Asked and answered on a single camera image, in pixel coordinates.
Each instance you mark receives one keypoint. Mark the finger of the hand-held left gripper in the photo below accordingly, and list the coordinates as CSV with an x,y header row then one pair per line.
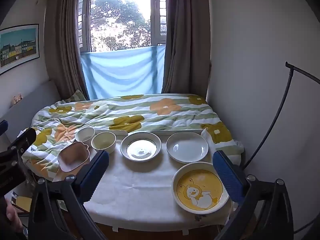
x,y
25,138
3,128

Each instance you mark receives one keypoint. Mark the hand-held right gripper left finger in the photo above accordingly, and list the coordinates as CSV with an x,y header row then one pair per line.
x,y
96,172

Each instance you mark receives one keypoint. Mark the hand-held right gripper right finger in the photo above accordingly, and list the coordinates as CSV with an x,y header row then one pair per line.
x,y
227,177

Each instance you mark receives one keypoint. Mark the cream bowl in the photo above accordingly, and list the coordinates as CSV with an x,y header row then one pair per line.
x,y
103,141

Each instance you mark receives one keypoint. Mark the duck print plate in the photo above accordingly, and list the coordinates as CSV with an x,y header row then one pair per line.
x,y
197,190

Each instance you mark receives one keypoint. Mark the white bowl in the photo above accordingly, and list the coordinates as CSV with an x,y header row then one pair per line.
x,y
85,135

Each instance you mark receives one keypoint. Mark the stack of duck plates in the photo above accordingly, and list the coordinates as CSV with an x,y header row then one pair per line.
x,y
187,147

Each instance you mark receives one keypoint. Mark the grey rimmed deep plate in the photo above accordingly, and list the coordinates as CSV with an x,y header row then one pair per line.
x,y
141,147

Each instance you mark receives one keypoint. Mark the person's left hand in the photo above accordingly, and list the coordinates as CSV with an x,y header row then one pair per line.
x,y
12,216

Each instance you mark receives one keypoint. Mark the small pink figurine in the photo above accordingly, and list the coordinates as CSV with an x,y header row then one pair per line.
x,y
17,98

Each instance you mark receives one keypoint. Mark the yellow box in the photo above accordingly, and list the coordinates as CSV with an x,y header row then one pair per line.
x,y
23,203

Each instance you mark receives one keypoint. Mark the white bed headboard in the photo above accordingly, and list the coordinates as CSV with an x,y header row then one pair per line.
x,y
32,97

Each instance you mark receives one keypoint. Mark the white tray with floral cloth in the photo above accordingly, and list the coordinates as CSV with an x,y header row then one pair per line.
x,y
140,180

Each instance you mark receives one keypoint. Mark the green striped pillow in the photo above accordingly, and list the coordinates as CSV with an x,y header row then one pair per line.
x,y
77,96

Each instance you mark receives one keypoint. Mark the floral striped blanket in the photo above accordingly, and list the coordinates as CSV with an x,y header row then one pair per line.
x,y
150,115

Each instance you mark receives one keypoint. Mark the framed picture of houses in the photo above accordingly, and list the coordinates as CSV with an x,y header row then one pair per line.
x,y
17,45

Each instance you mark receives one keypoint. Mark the brown curtain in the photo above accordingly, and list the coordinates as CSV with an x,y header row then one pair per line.
x,y
62,55
187,42

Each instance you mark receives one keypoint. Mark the light blue cloth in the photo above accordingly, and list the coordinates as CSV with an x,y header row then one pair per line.
x,y
120,72

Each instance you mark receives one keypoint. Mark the black curved stand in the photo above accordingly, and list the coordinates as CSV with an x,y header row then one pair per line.
x,y
290,72

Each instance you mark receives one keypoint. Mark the window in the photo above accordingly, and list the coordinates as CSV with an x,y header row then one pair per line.
x,y
120,17

